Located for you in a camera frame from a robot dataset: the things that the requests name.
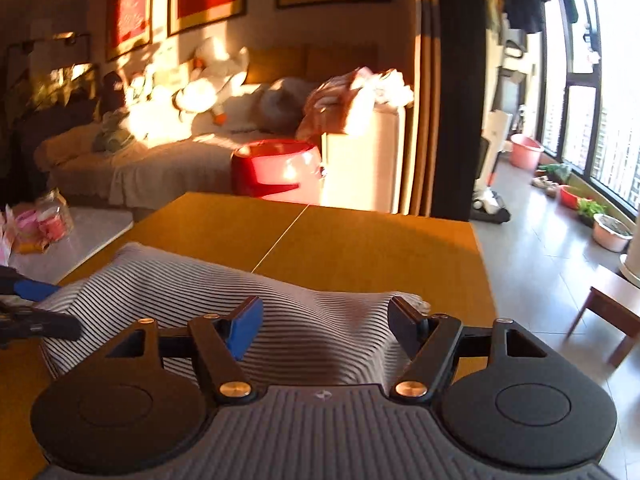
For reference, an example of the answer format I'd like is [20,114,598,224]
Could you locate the pile of pink clothes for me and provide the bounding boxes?
[295,67,413,141]

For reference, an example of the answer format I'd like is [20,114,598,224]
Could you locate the pink plastic basin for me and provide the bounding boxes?
[509,133,544,171]

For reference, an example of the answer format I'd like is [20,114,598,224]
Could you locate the green leafy plants tray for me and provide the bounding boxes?
[577,197,608,228]

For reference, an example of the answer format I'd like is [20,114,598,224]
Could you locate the white plant pot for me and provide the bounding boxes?
[618,217,640,288]

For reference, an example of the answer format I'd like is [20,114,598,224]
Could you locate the grey round cushion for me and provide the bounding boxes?
[255,77,316,136]

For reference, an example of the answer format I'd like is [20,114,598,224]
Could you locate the red plastic basin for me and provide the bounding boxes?
[559,184,590,210]

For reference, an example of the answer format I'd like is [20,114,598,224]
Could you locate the white basin with soil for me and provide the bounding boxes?
[592,214,632,254]

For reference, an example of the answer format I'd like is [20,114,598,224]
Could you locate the sofa with grey cover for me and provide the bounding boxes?
[34,44,378,210]

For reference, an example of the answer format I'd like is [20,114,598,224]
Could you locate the white floor cleaner appliance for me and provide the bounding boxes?
[470,110,512,224]

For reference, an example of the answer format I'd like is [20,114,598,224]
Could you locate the red round stool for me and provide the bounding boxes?
[231,139,323,205]

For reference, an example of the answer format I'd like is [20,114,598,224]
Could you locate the green clothes on sofa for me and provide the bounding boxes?
[92,108,134,154]

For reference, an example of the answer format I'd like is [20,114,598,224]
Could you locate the white goose plush toy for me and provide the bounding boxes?
[174,37,250,122]

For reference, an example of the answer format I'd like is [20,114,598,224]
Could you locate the striped grey white garment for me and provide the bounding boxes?
[37,240,433,394]

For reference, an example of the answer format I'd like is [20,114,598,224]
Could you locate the white cabinet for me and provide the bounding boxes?
[320,105,406,214]

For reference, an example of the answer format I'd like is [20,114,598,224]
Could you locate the beige curtain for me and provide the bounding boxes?
[399,0,442,217]

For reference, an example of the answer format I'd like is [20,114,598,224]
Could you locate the small wooden stool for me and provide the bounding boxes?
[566,266,640,367]

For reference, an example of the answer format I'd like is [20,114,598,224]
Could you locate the red framed picture left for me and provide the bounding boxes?
[105,0,152,61]

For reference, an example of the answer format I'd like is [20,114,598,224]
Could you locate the clear jar with pink items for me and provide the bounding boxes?
[36,188,74,243]

